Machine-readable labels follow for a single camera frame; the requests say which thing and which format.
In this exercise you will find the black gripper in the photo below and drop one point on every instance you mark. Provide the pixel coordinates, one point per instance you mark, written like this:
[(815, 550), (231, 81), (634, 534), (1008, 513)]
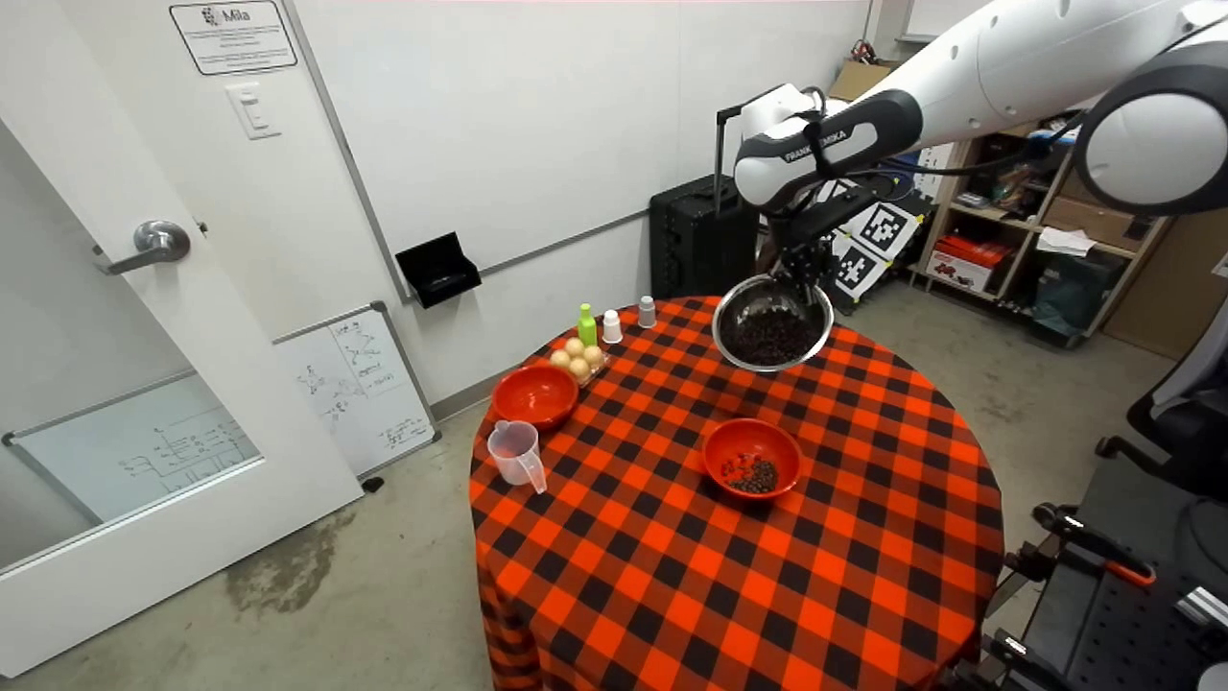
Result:
[(802, 235)]

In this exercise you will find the silver metal bowl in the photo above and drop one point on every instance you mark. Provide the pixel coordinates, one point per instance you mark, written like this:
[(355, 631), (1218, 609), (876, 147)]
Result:
[(772, 322)]

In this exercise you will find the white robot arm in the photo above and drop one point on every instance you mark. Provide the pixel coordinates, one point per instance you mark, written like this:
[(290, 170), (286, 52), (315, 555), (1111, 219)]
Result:
[(1152, 138)]

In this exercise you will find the red bowl with contents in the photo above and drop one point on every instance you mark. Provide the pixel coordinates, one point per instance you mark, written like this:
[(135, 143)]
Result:
[(751, 458)]

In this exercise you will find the empty red bowl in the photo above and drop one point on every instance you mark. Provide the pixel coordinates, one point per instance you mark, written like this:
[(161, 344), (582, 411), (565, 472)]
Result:
[(535, 394)]

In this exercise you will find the calibration marker board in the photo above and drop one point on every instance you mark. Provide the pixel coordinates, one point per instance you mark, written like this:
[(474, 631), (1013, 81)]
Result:
[(871, 243)]

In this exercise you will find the black suitcase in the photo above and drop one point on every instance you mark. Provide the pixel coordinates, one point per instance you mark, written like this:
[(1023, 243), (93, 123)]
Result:
[(701, 235)]

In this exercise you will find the small grey-capped bottle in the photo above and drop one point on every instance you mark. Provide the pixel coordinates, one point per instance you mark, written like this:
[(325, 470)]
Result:
[(646, 312)]

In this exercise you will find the small white bottle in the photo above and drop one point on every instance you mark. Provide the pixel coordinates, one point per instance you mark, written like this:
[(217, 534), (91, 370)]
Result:
[(610, 328)]

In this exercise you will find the wooden shelf unit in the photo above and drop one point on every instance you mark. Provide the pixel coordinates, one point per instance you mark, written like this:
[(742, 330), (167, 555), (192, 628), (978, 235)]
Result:
[(1013, 227)]

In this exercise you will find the green bottle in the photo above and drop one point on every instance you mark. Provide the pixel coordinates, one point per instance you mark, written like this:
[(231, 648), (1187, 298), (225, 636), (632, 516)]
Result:
[(587, 322)]

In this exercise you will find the orange black checkered tablecloth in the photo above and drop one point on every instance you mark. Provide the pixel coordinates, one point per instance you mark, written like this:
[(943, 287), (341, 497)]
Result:
[(639, 573)]

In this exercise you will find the clear measuring cup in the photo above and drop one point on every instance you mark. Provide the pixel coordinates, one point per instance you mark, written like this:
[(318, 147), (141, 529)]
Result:
[(514, 453)]

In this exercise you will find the orange black clamp left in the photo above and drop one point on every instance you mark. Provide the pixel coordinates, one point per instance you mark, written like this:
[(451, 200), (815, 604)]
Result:
[(1117, 558)]

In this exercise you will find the black office chair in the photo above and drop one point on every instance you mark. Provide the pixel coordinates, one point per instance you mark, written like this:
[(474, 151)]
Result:
[(1187, 418)]

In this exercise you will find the small whiteboard leaning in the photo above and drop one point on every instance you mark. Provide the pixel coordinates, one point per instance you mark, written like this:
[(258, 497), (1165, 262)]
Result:
[(359, 384)]

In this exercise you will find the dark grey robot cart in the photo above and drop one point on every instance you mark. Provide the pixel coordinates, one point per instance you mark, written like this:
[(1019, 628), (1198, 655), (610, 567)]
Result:
[(1096, 631)]

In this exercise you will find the white door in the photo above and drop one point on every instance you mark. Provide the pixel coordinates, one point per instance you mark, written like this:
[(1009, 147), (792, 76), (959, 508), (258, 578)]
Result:
[(152, 407)]

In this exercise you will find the black wall holder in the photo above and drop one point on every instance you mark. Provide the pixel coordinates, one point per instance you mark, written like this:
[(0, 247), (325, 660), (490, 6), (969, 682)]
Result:
[(437, 269)]

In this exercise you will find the light switch plate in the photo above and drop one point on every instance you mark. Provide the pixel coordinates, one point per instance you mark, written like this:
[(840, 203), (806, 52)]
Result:
[(252, 111)]

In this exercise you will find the white wall sign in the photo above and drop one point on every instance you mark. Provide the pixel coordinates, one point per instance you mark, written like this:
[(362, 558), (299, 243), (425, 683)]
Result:
[(236, 36)]

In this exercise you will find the silver door handle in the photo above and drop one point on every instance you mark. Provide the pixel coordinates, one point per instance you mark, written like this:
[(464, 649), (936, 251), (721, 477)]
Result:
[(152, 247)]

